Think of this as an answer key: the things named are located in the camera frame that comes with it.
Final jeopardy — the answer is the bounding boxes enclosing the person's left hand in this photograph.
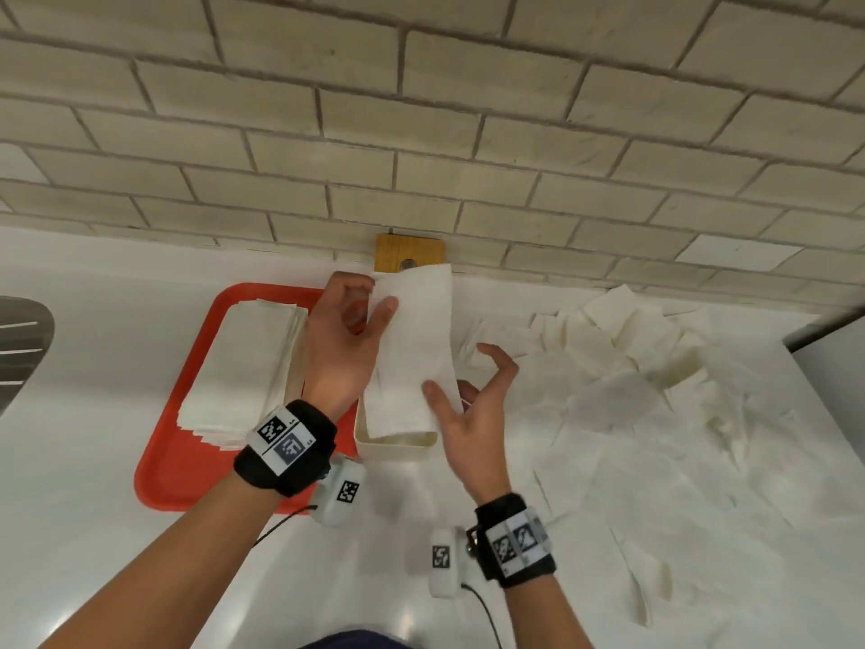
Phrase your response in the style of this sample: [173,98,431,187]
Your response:
[303,271,400,424]

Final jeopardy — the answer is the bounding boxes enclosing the person's right hand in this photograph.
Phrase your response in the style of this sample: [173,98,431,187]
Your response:
[422,342,520,507]

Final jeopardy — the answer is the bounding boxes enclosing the white paper napkin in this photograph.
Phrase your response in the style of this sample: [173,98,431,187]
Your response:
[364,262,466,441]

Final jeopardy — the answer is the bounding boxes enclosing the person's left forearm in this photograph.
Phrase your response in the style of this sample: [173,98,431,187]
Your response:
[39,469,300,649]

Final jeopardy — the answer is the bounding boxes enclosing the person's right forearm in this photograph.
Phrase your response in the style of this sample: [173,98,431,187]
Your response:
[503,572,597,649]

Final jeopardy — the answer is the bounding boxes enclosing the white napkin holder box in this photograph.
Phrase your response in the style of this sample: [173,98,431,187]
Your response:
[353,397,441,463]

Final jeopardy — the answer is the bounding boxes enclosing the wooden board with hole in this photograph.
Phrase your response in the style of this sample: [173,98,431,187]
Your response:
[373,233,447,275]

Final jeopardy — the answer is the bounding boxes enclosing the stack of folded napkins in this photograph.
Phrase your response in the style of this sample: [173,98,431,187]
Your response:
[176,298,310,454]

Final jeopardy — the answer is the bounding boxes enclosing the black wristband with markers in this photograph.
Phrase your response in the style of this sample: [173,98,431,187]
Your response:
[233,399,338,498]
[472,493,558,589]

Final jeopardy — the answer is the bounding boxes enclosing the pile of loose napkins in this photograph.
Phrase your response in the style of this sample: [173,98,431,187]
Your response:
[458,284,865,631]

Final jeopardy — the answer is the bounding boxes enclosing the person's dark blue clothing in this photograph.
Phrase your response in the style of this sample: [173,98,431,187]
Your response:
[296,629,414,649]

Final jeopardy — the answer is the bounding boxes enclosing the red plastic tray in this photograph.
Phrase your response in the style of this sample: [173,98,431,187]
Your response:
[133,283,360,513]

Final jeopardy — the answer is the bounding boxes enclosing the white panel with dark edge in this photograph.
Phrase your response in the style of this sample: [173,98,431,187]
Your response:
[783,306,865,468]

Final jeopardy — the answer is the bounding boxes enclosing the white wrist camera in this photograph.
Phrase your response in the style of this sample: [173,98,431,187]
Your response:
[311,458,368,528]
[428,526,469,599]

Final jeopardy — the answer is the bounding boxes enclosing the black cable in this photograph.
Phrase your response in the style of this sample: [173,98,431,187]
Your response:
[250,504,319,549]
[460,584,505,649]

